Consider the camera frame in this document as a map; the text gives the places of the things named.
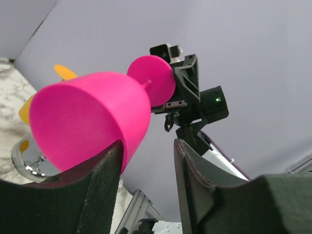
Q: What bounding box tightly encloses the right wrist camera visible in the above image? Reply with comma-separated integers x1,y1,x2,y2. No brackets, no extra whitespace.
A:
149,43,183,64

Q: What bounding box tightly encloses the yellow wine glass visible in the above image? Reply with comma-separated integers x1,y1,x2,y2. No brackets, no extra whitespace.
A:
19,64,78,125

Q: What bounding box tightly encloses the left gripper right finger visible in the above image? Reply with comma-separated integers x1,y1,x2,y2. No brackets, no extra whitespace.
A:
174,139,312,234

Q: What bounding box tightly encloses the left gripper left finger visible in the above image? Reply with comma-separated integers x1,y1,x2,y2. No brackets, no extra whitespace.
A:
0,140,123,234

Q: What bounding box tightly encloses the pink wine glass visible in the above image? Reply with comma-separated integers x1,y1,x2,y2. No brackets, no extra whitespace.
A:
29,55,176,172

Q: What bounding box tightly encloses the chrome wine glass rack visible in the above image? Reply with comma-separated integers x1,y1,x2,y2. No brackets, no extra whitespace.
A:
11,136,60,182

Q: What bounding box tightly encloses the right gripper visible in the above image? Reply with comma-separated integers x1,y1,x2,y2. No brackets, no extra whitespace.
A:
152,54,229,132

